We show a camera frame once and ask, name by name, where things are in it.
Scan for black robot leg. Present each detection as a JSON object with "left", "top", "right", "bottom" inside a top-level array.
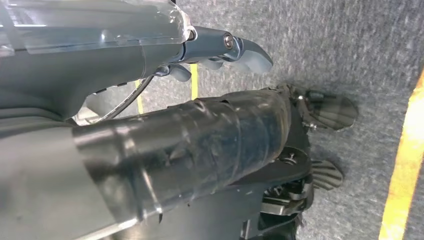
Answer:
[{"left": 109, "top": 84, "right": 314, "bottom": 240}]

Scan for black ribbed robot foot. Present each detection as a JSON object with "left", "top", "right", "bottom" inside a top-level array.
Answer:
[
  {"left": 291, "top": 87, "right": 359, "bottom": 132},
  {"left": 310, "top": 159, "right": 345, "bottom": 191}
]

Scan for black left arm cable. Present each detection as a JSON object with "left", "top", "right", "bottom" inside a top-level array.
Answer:
[{"left": 96, "top": 75, "right": 155, "bottom": 122}]

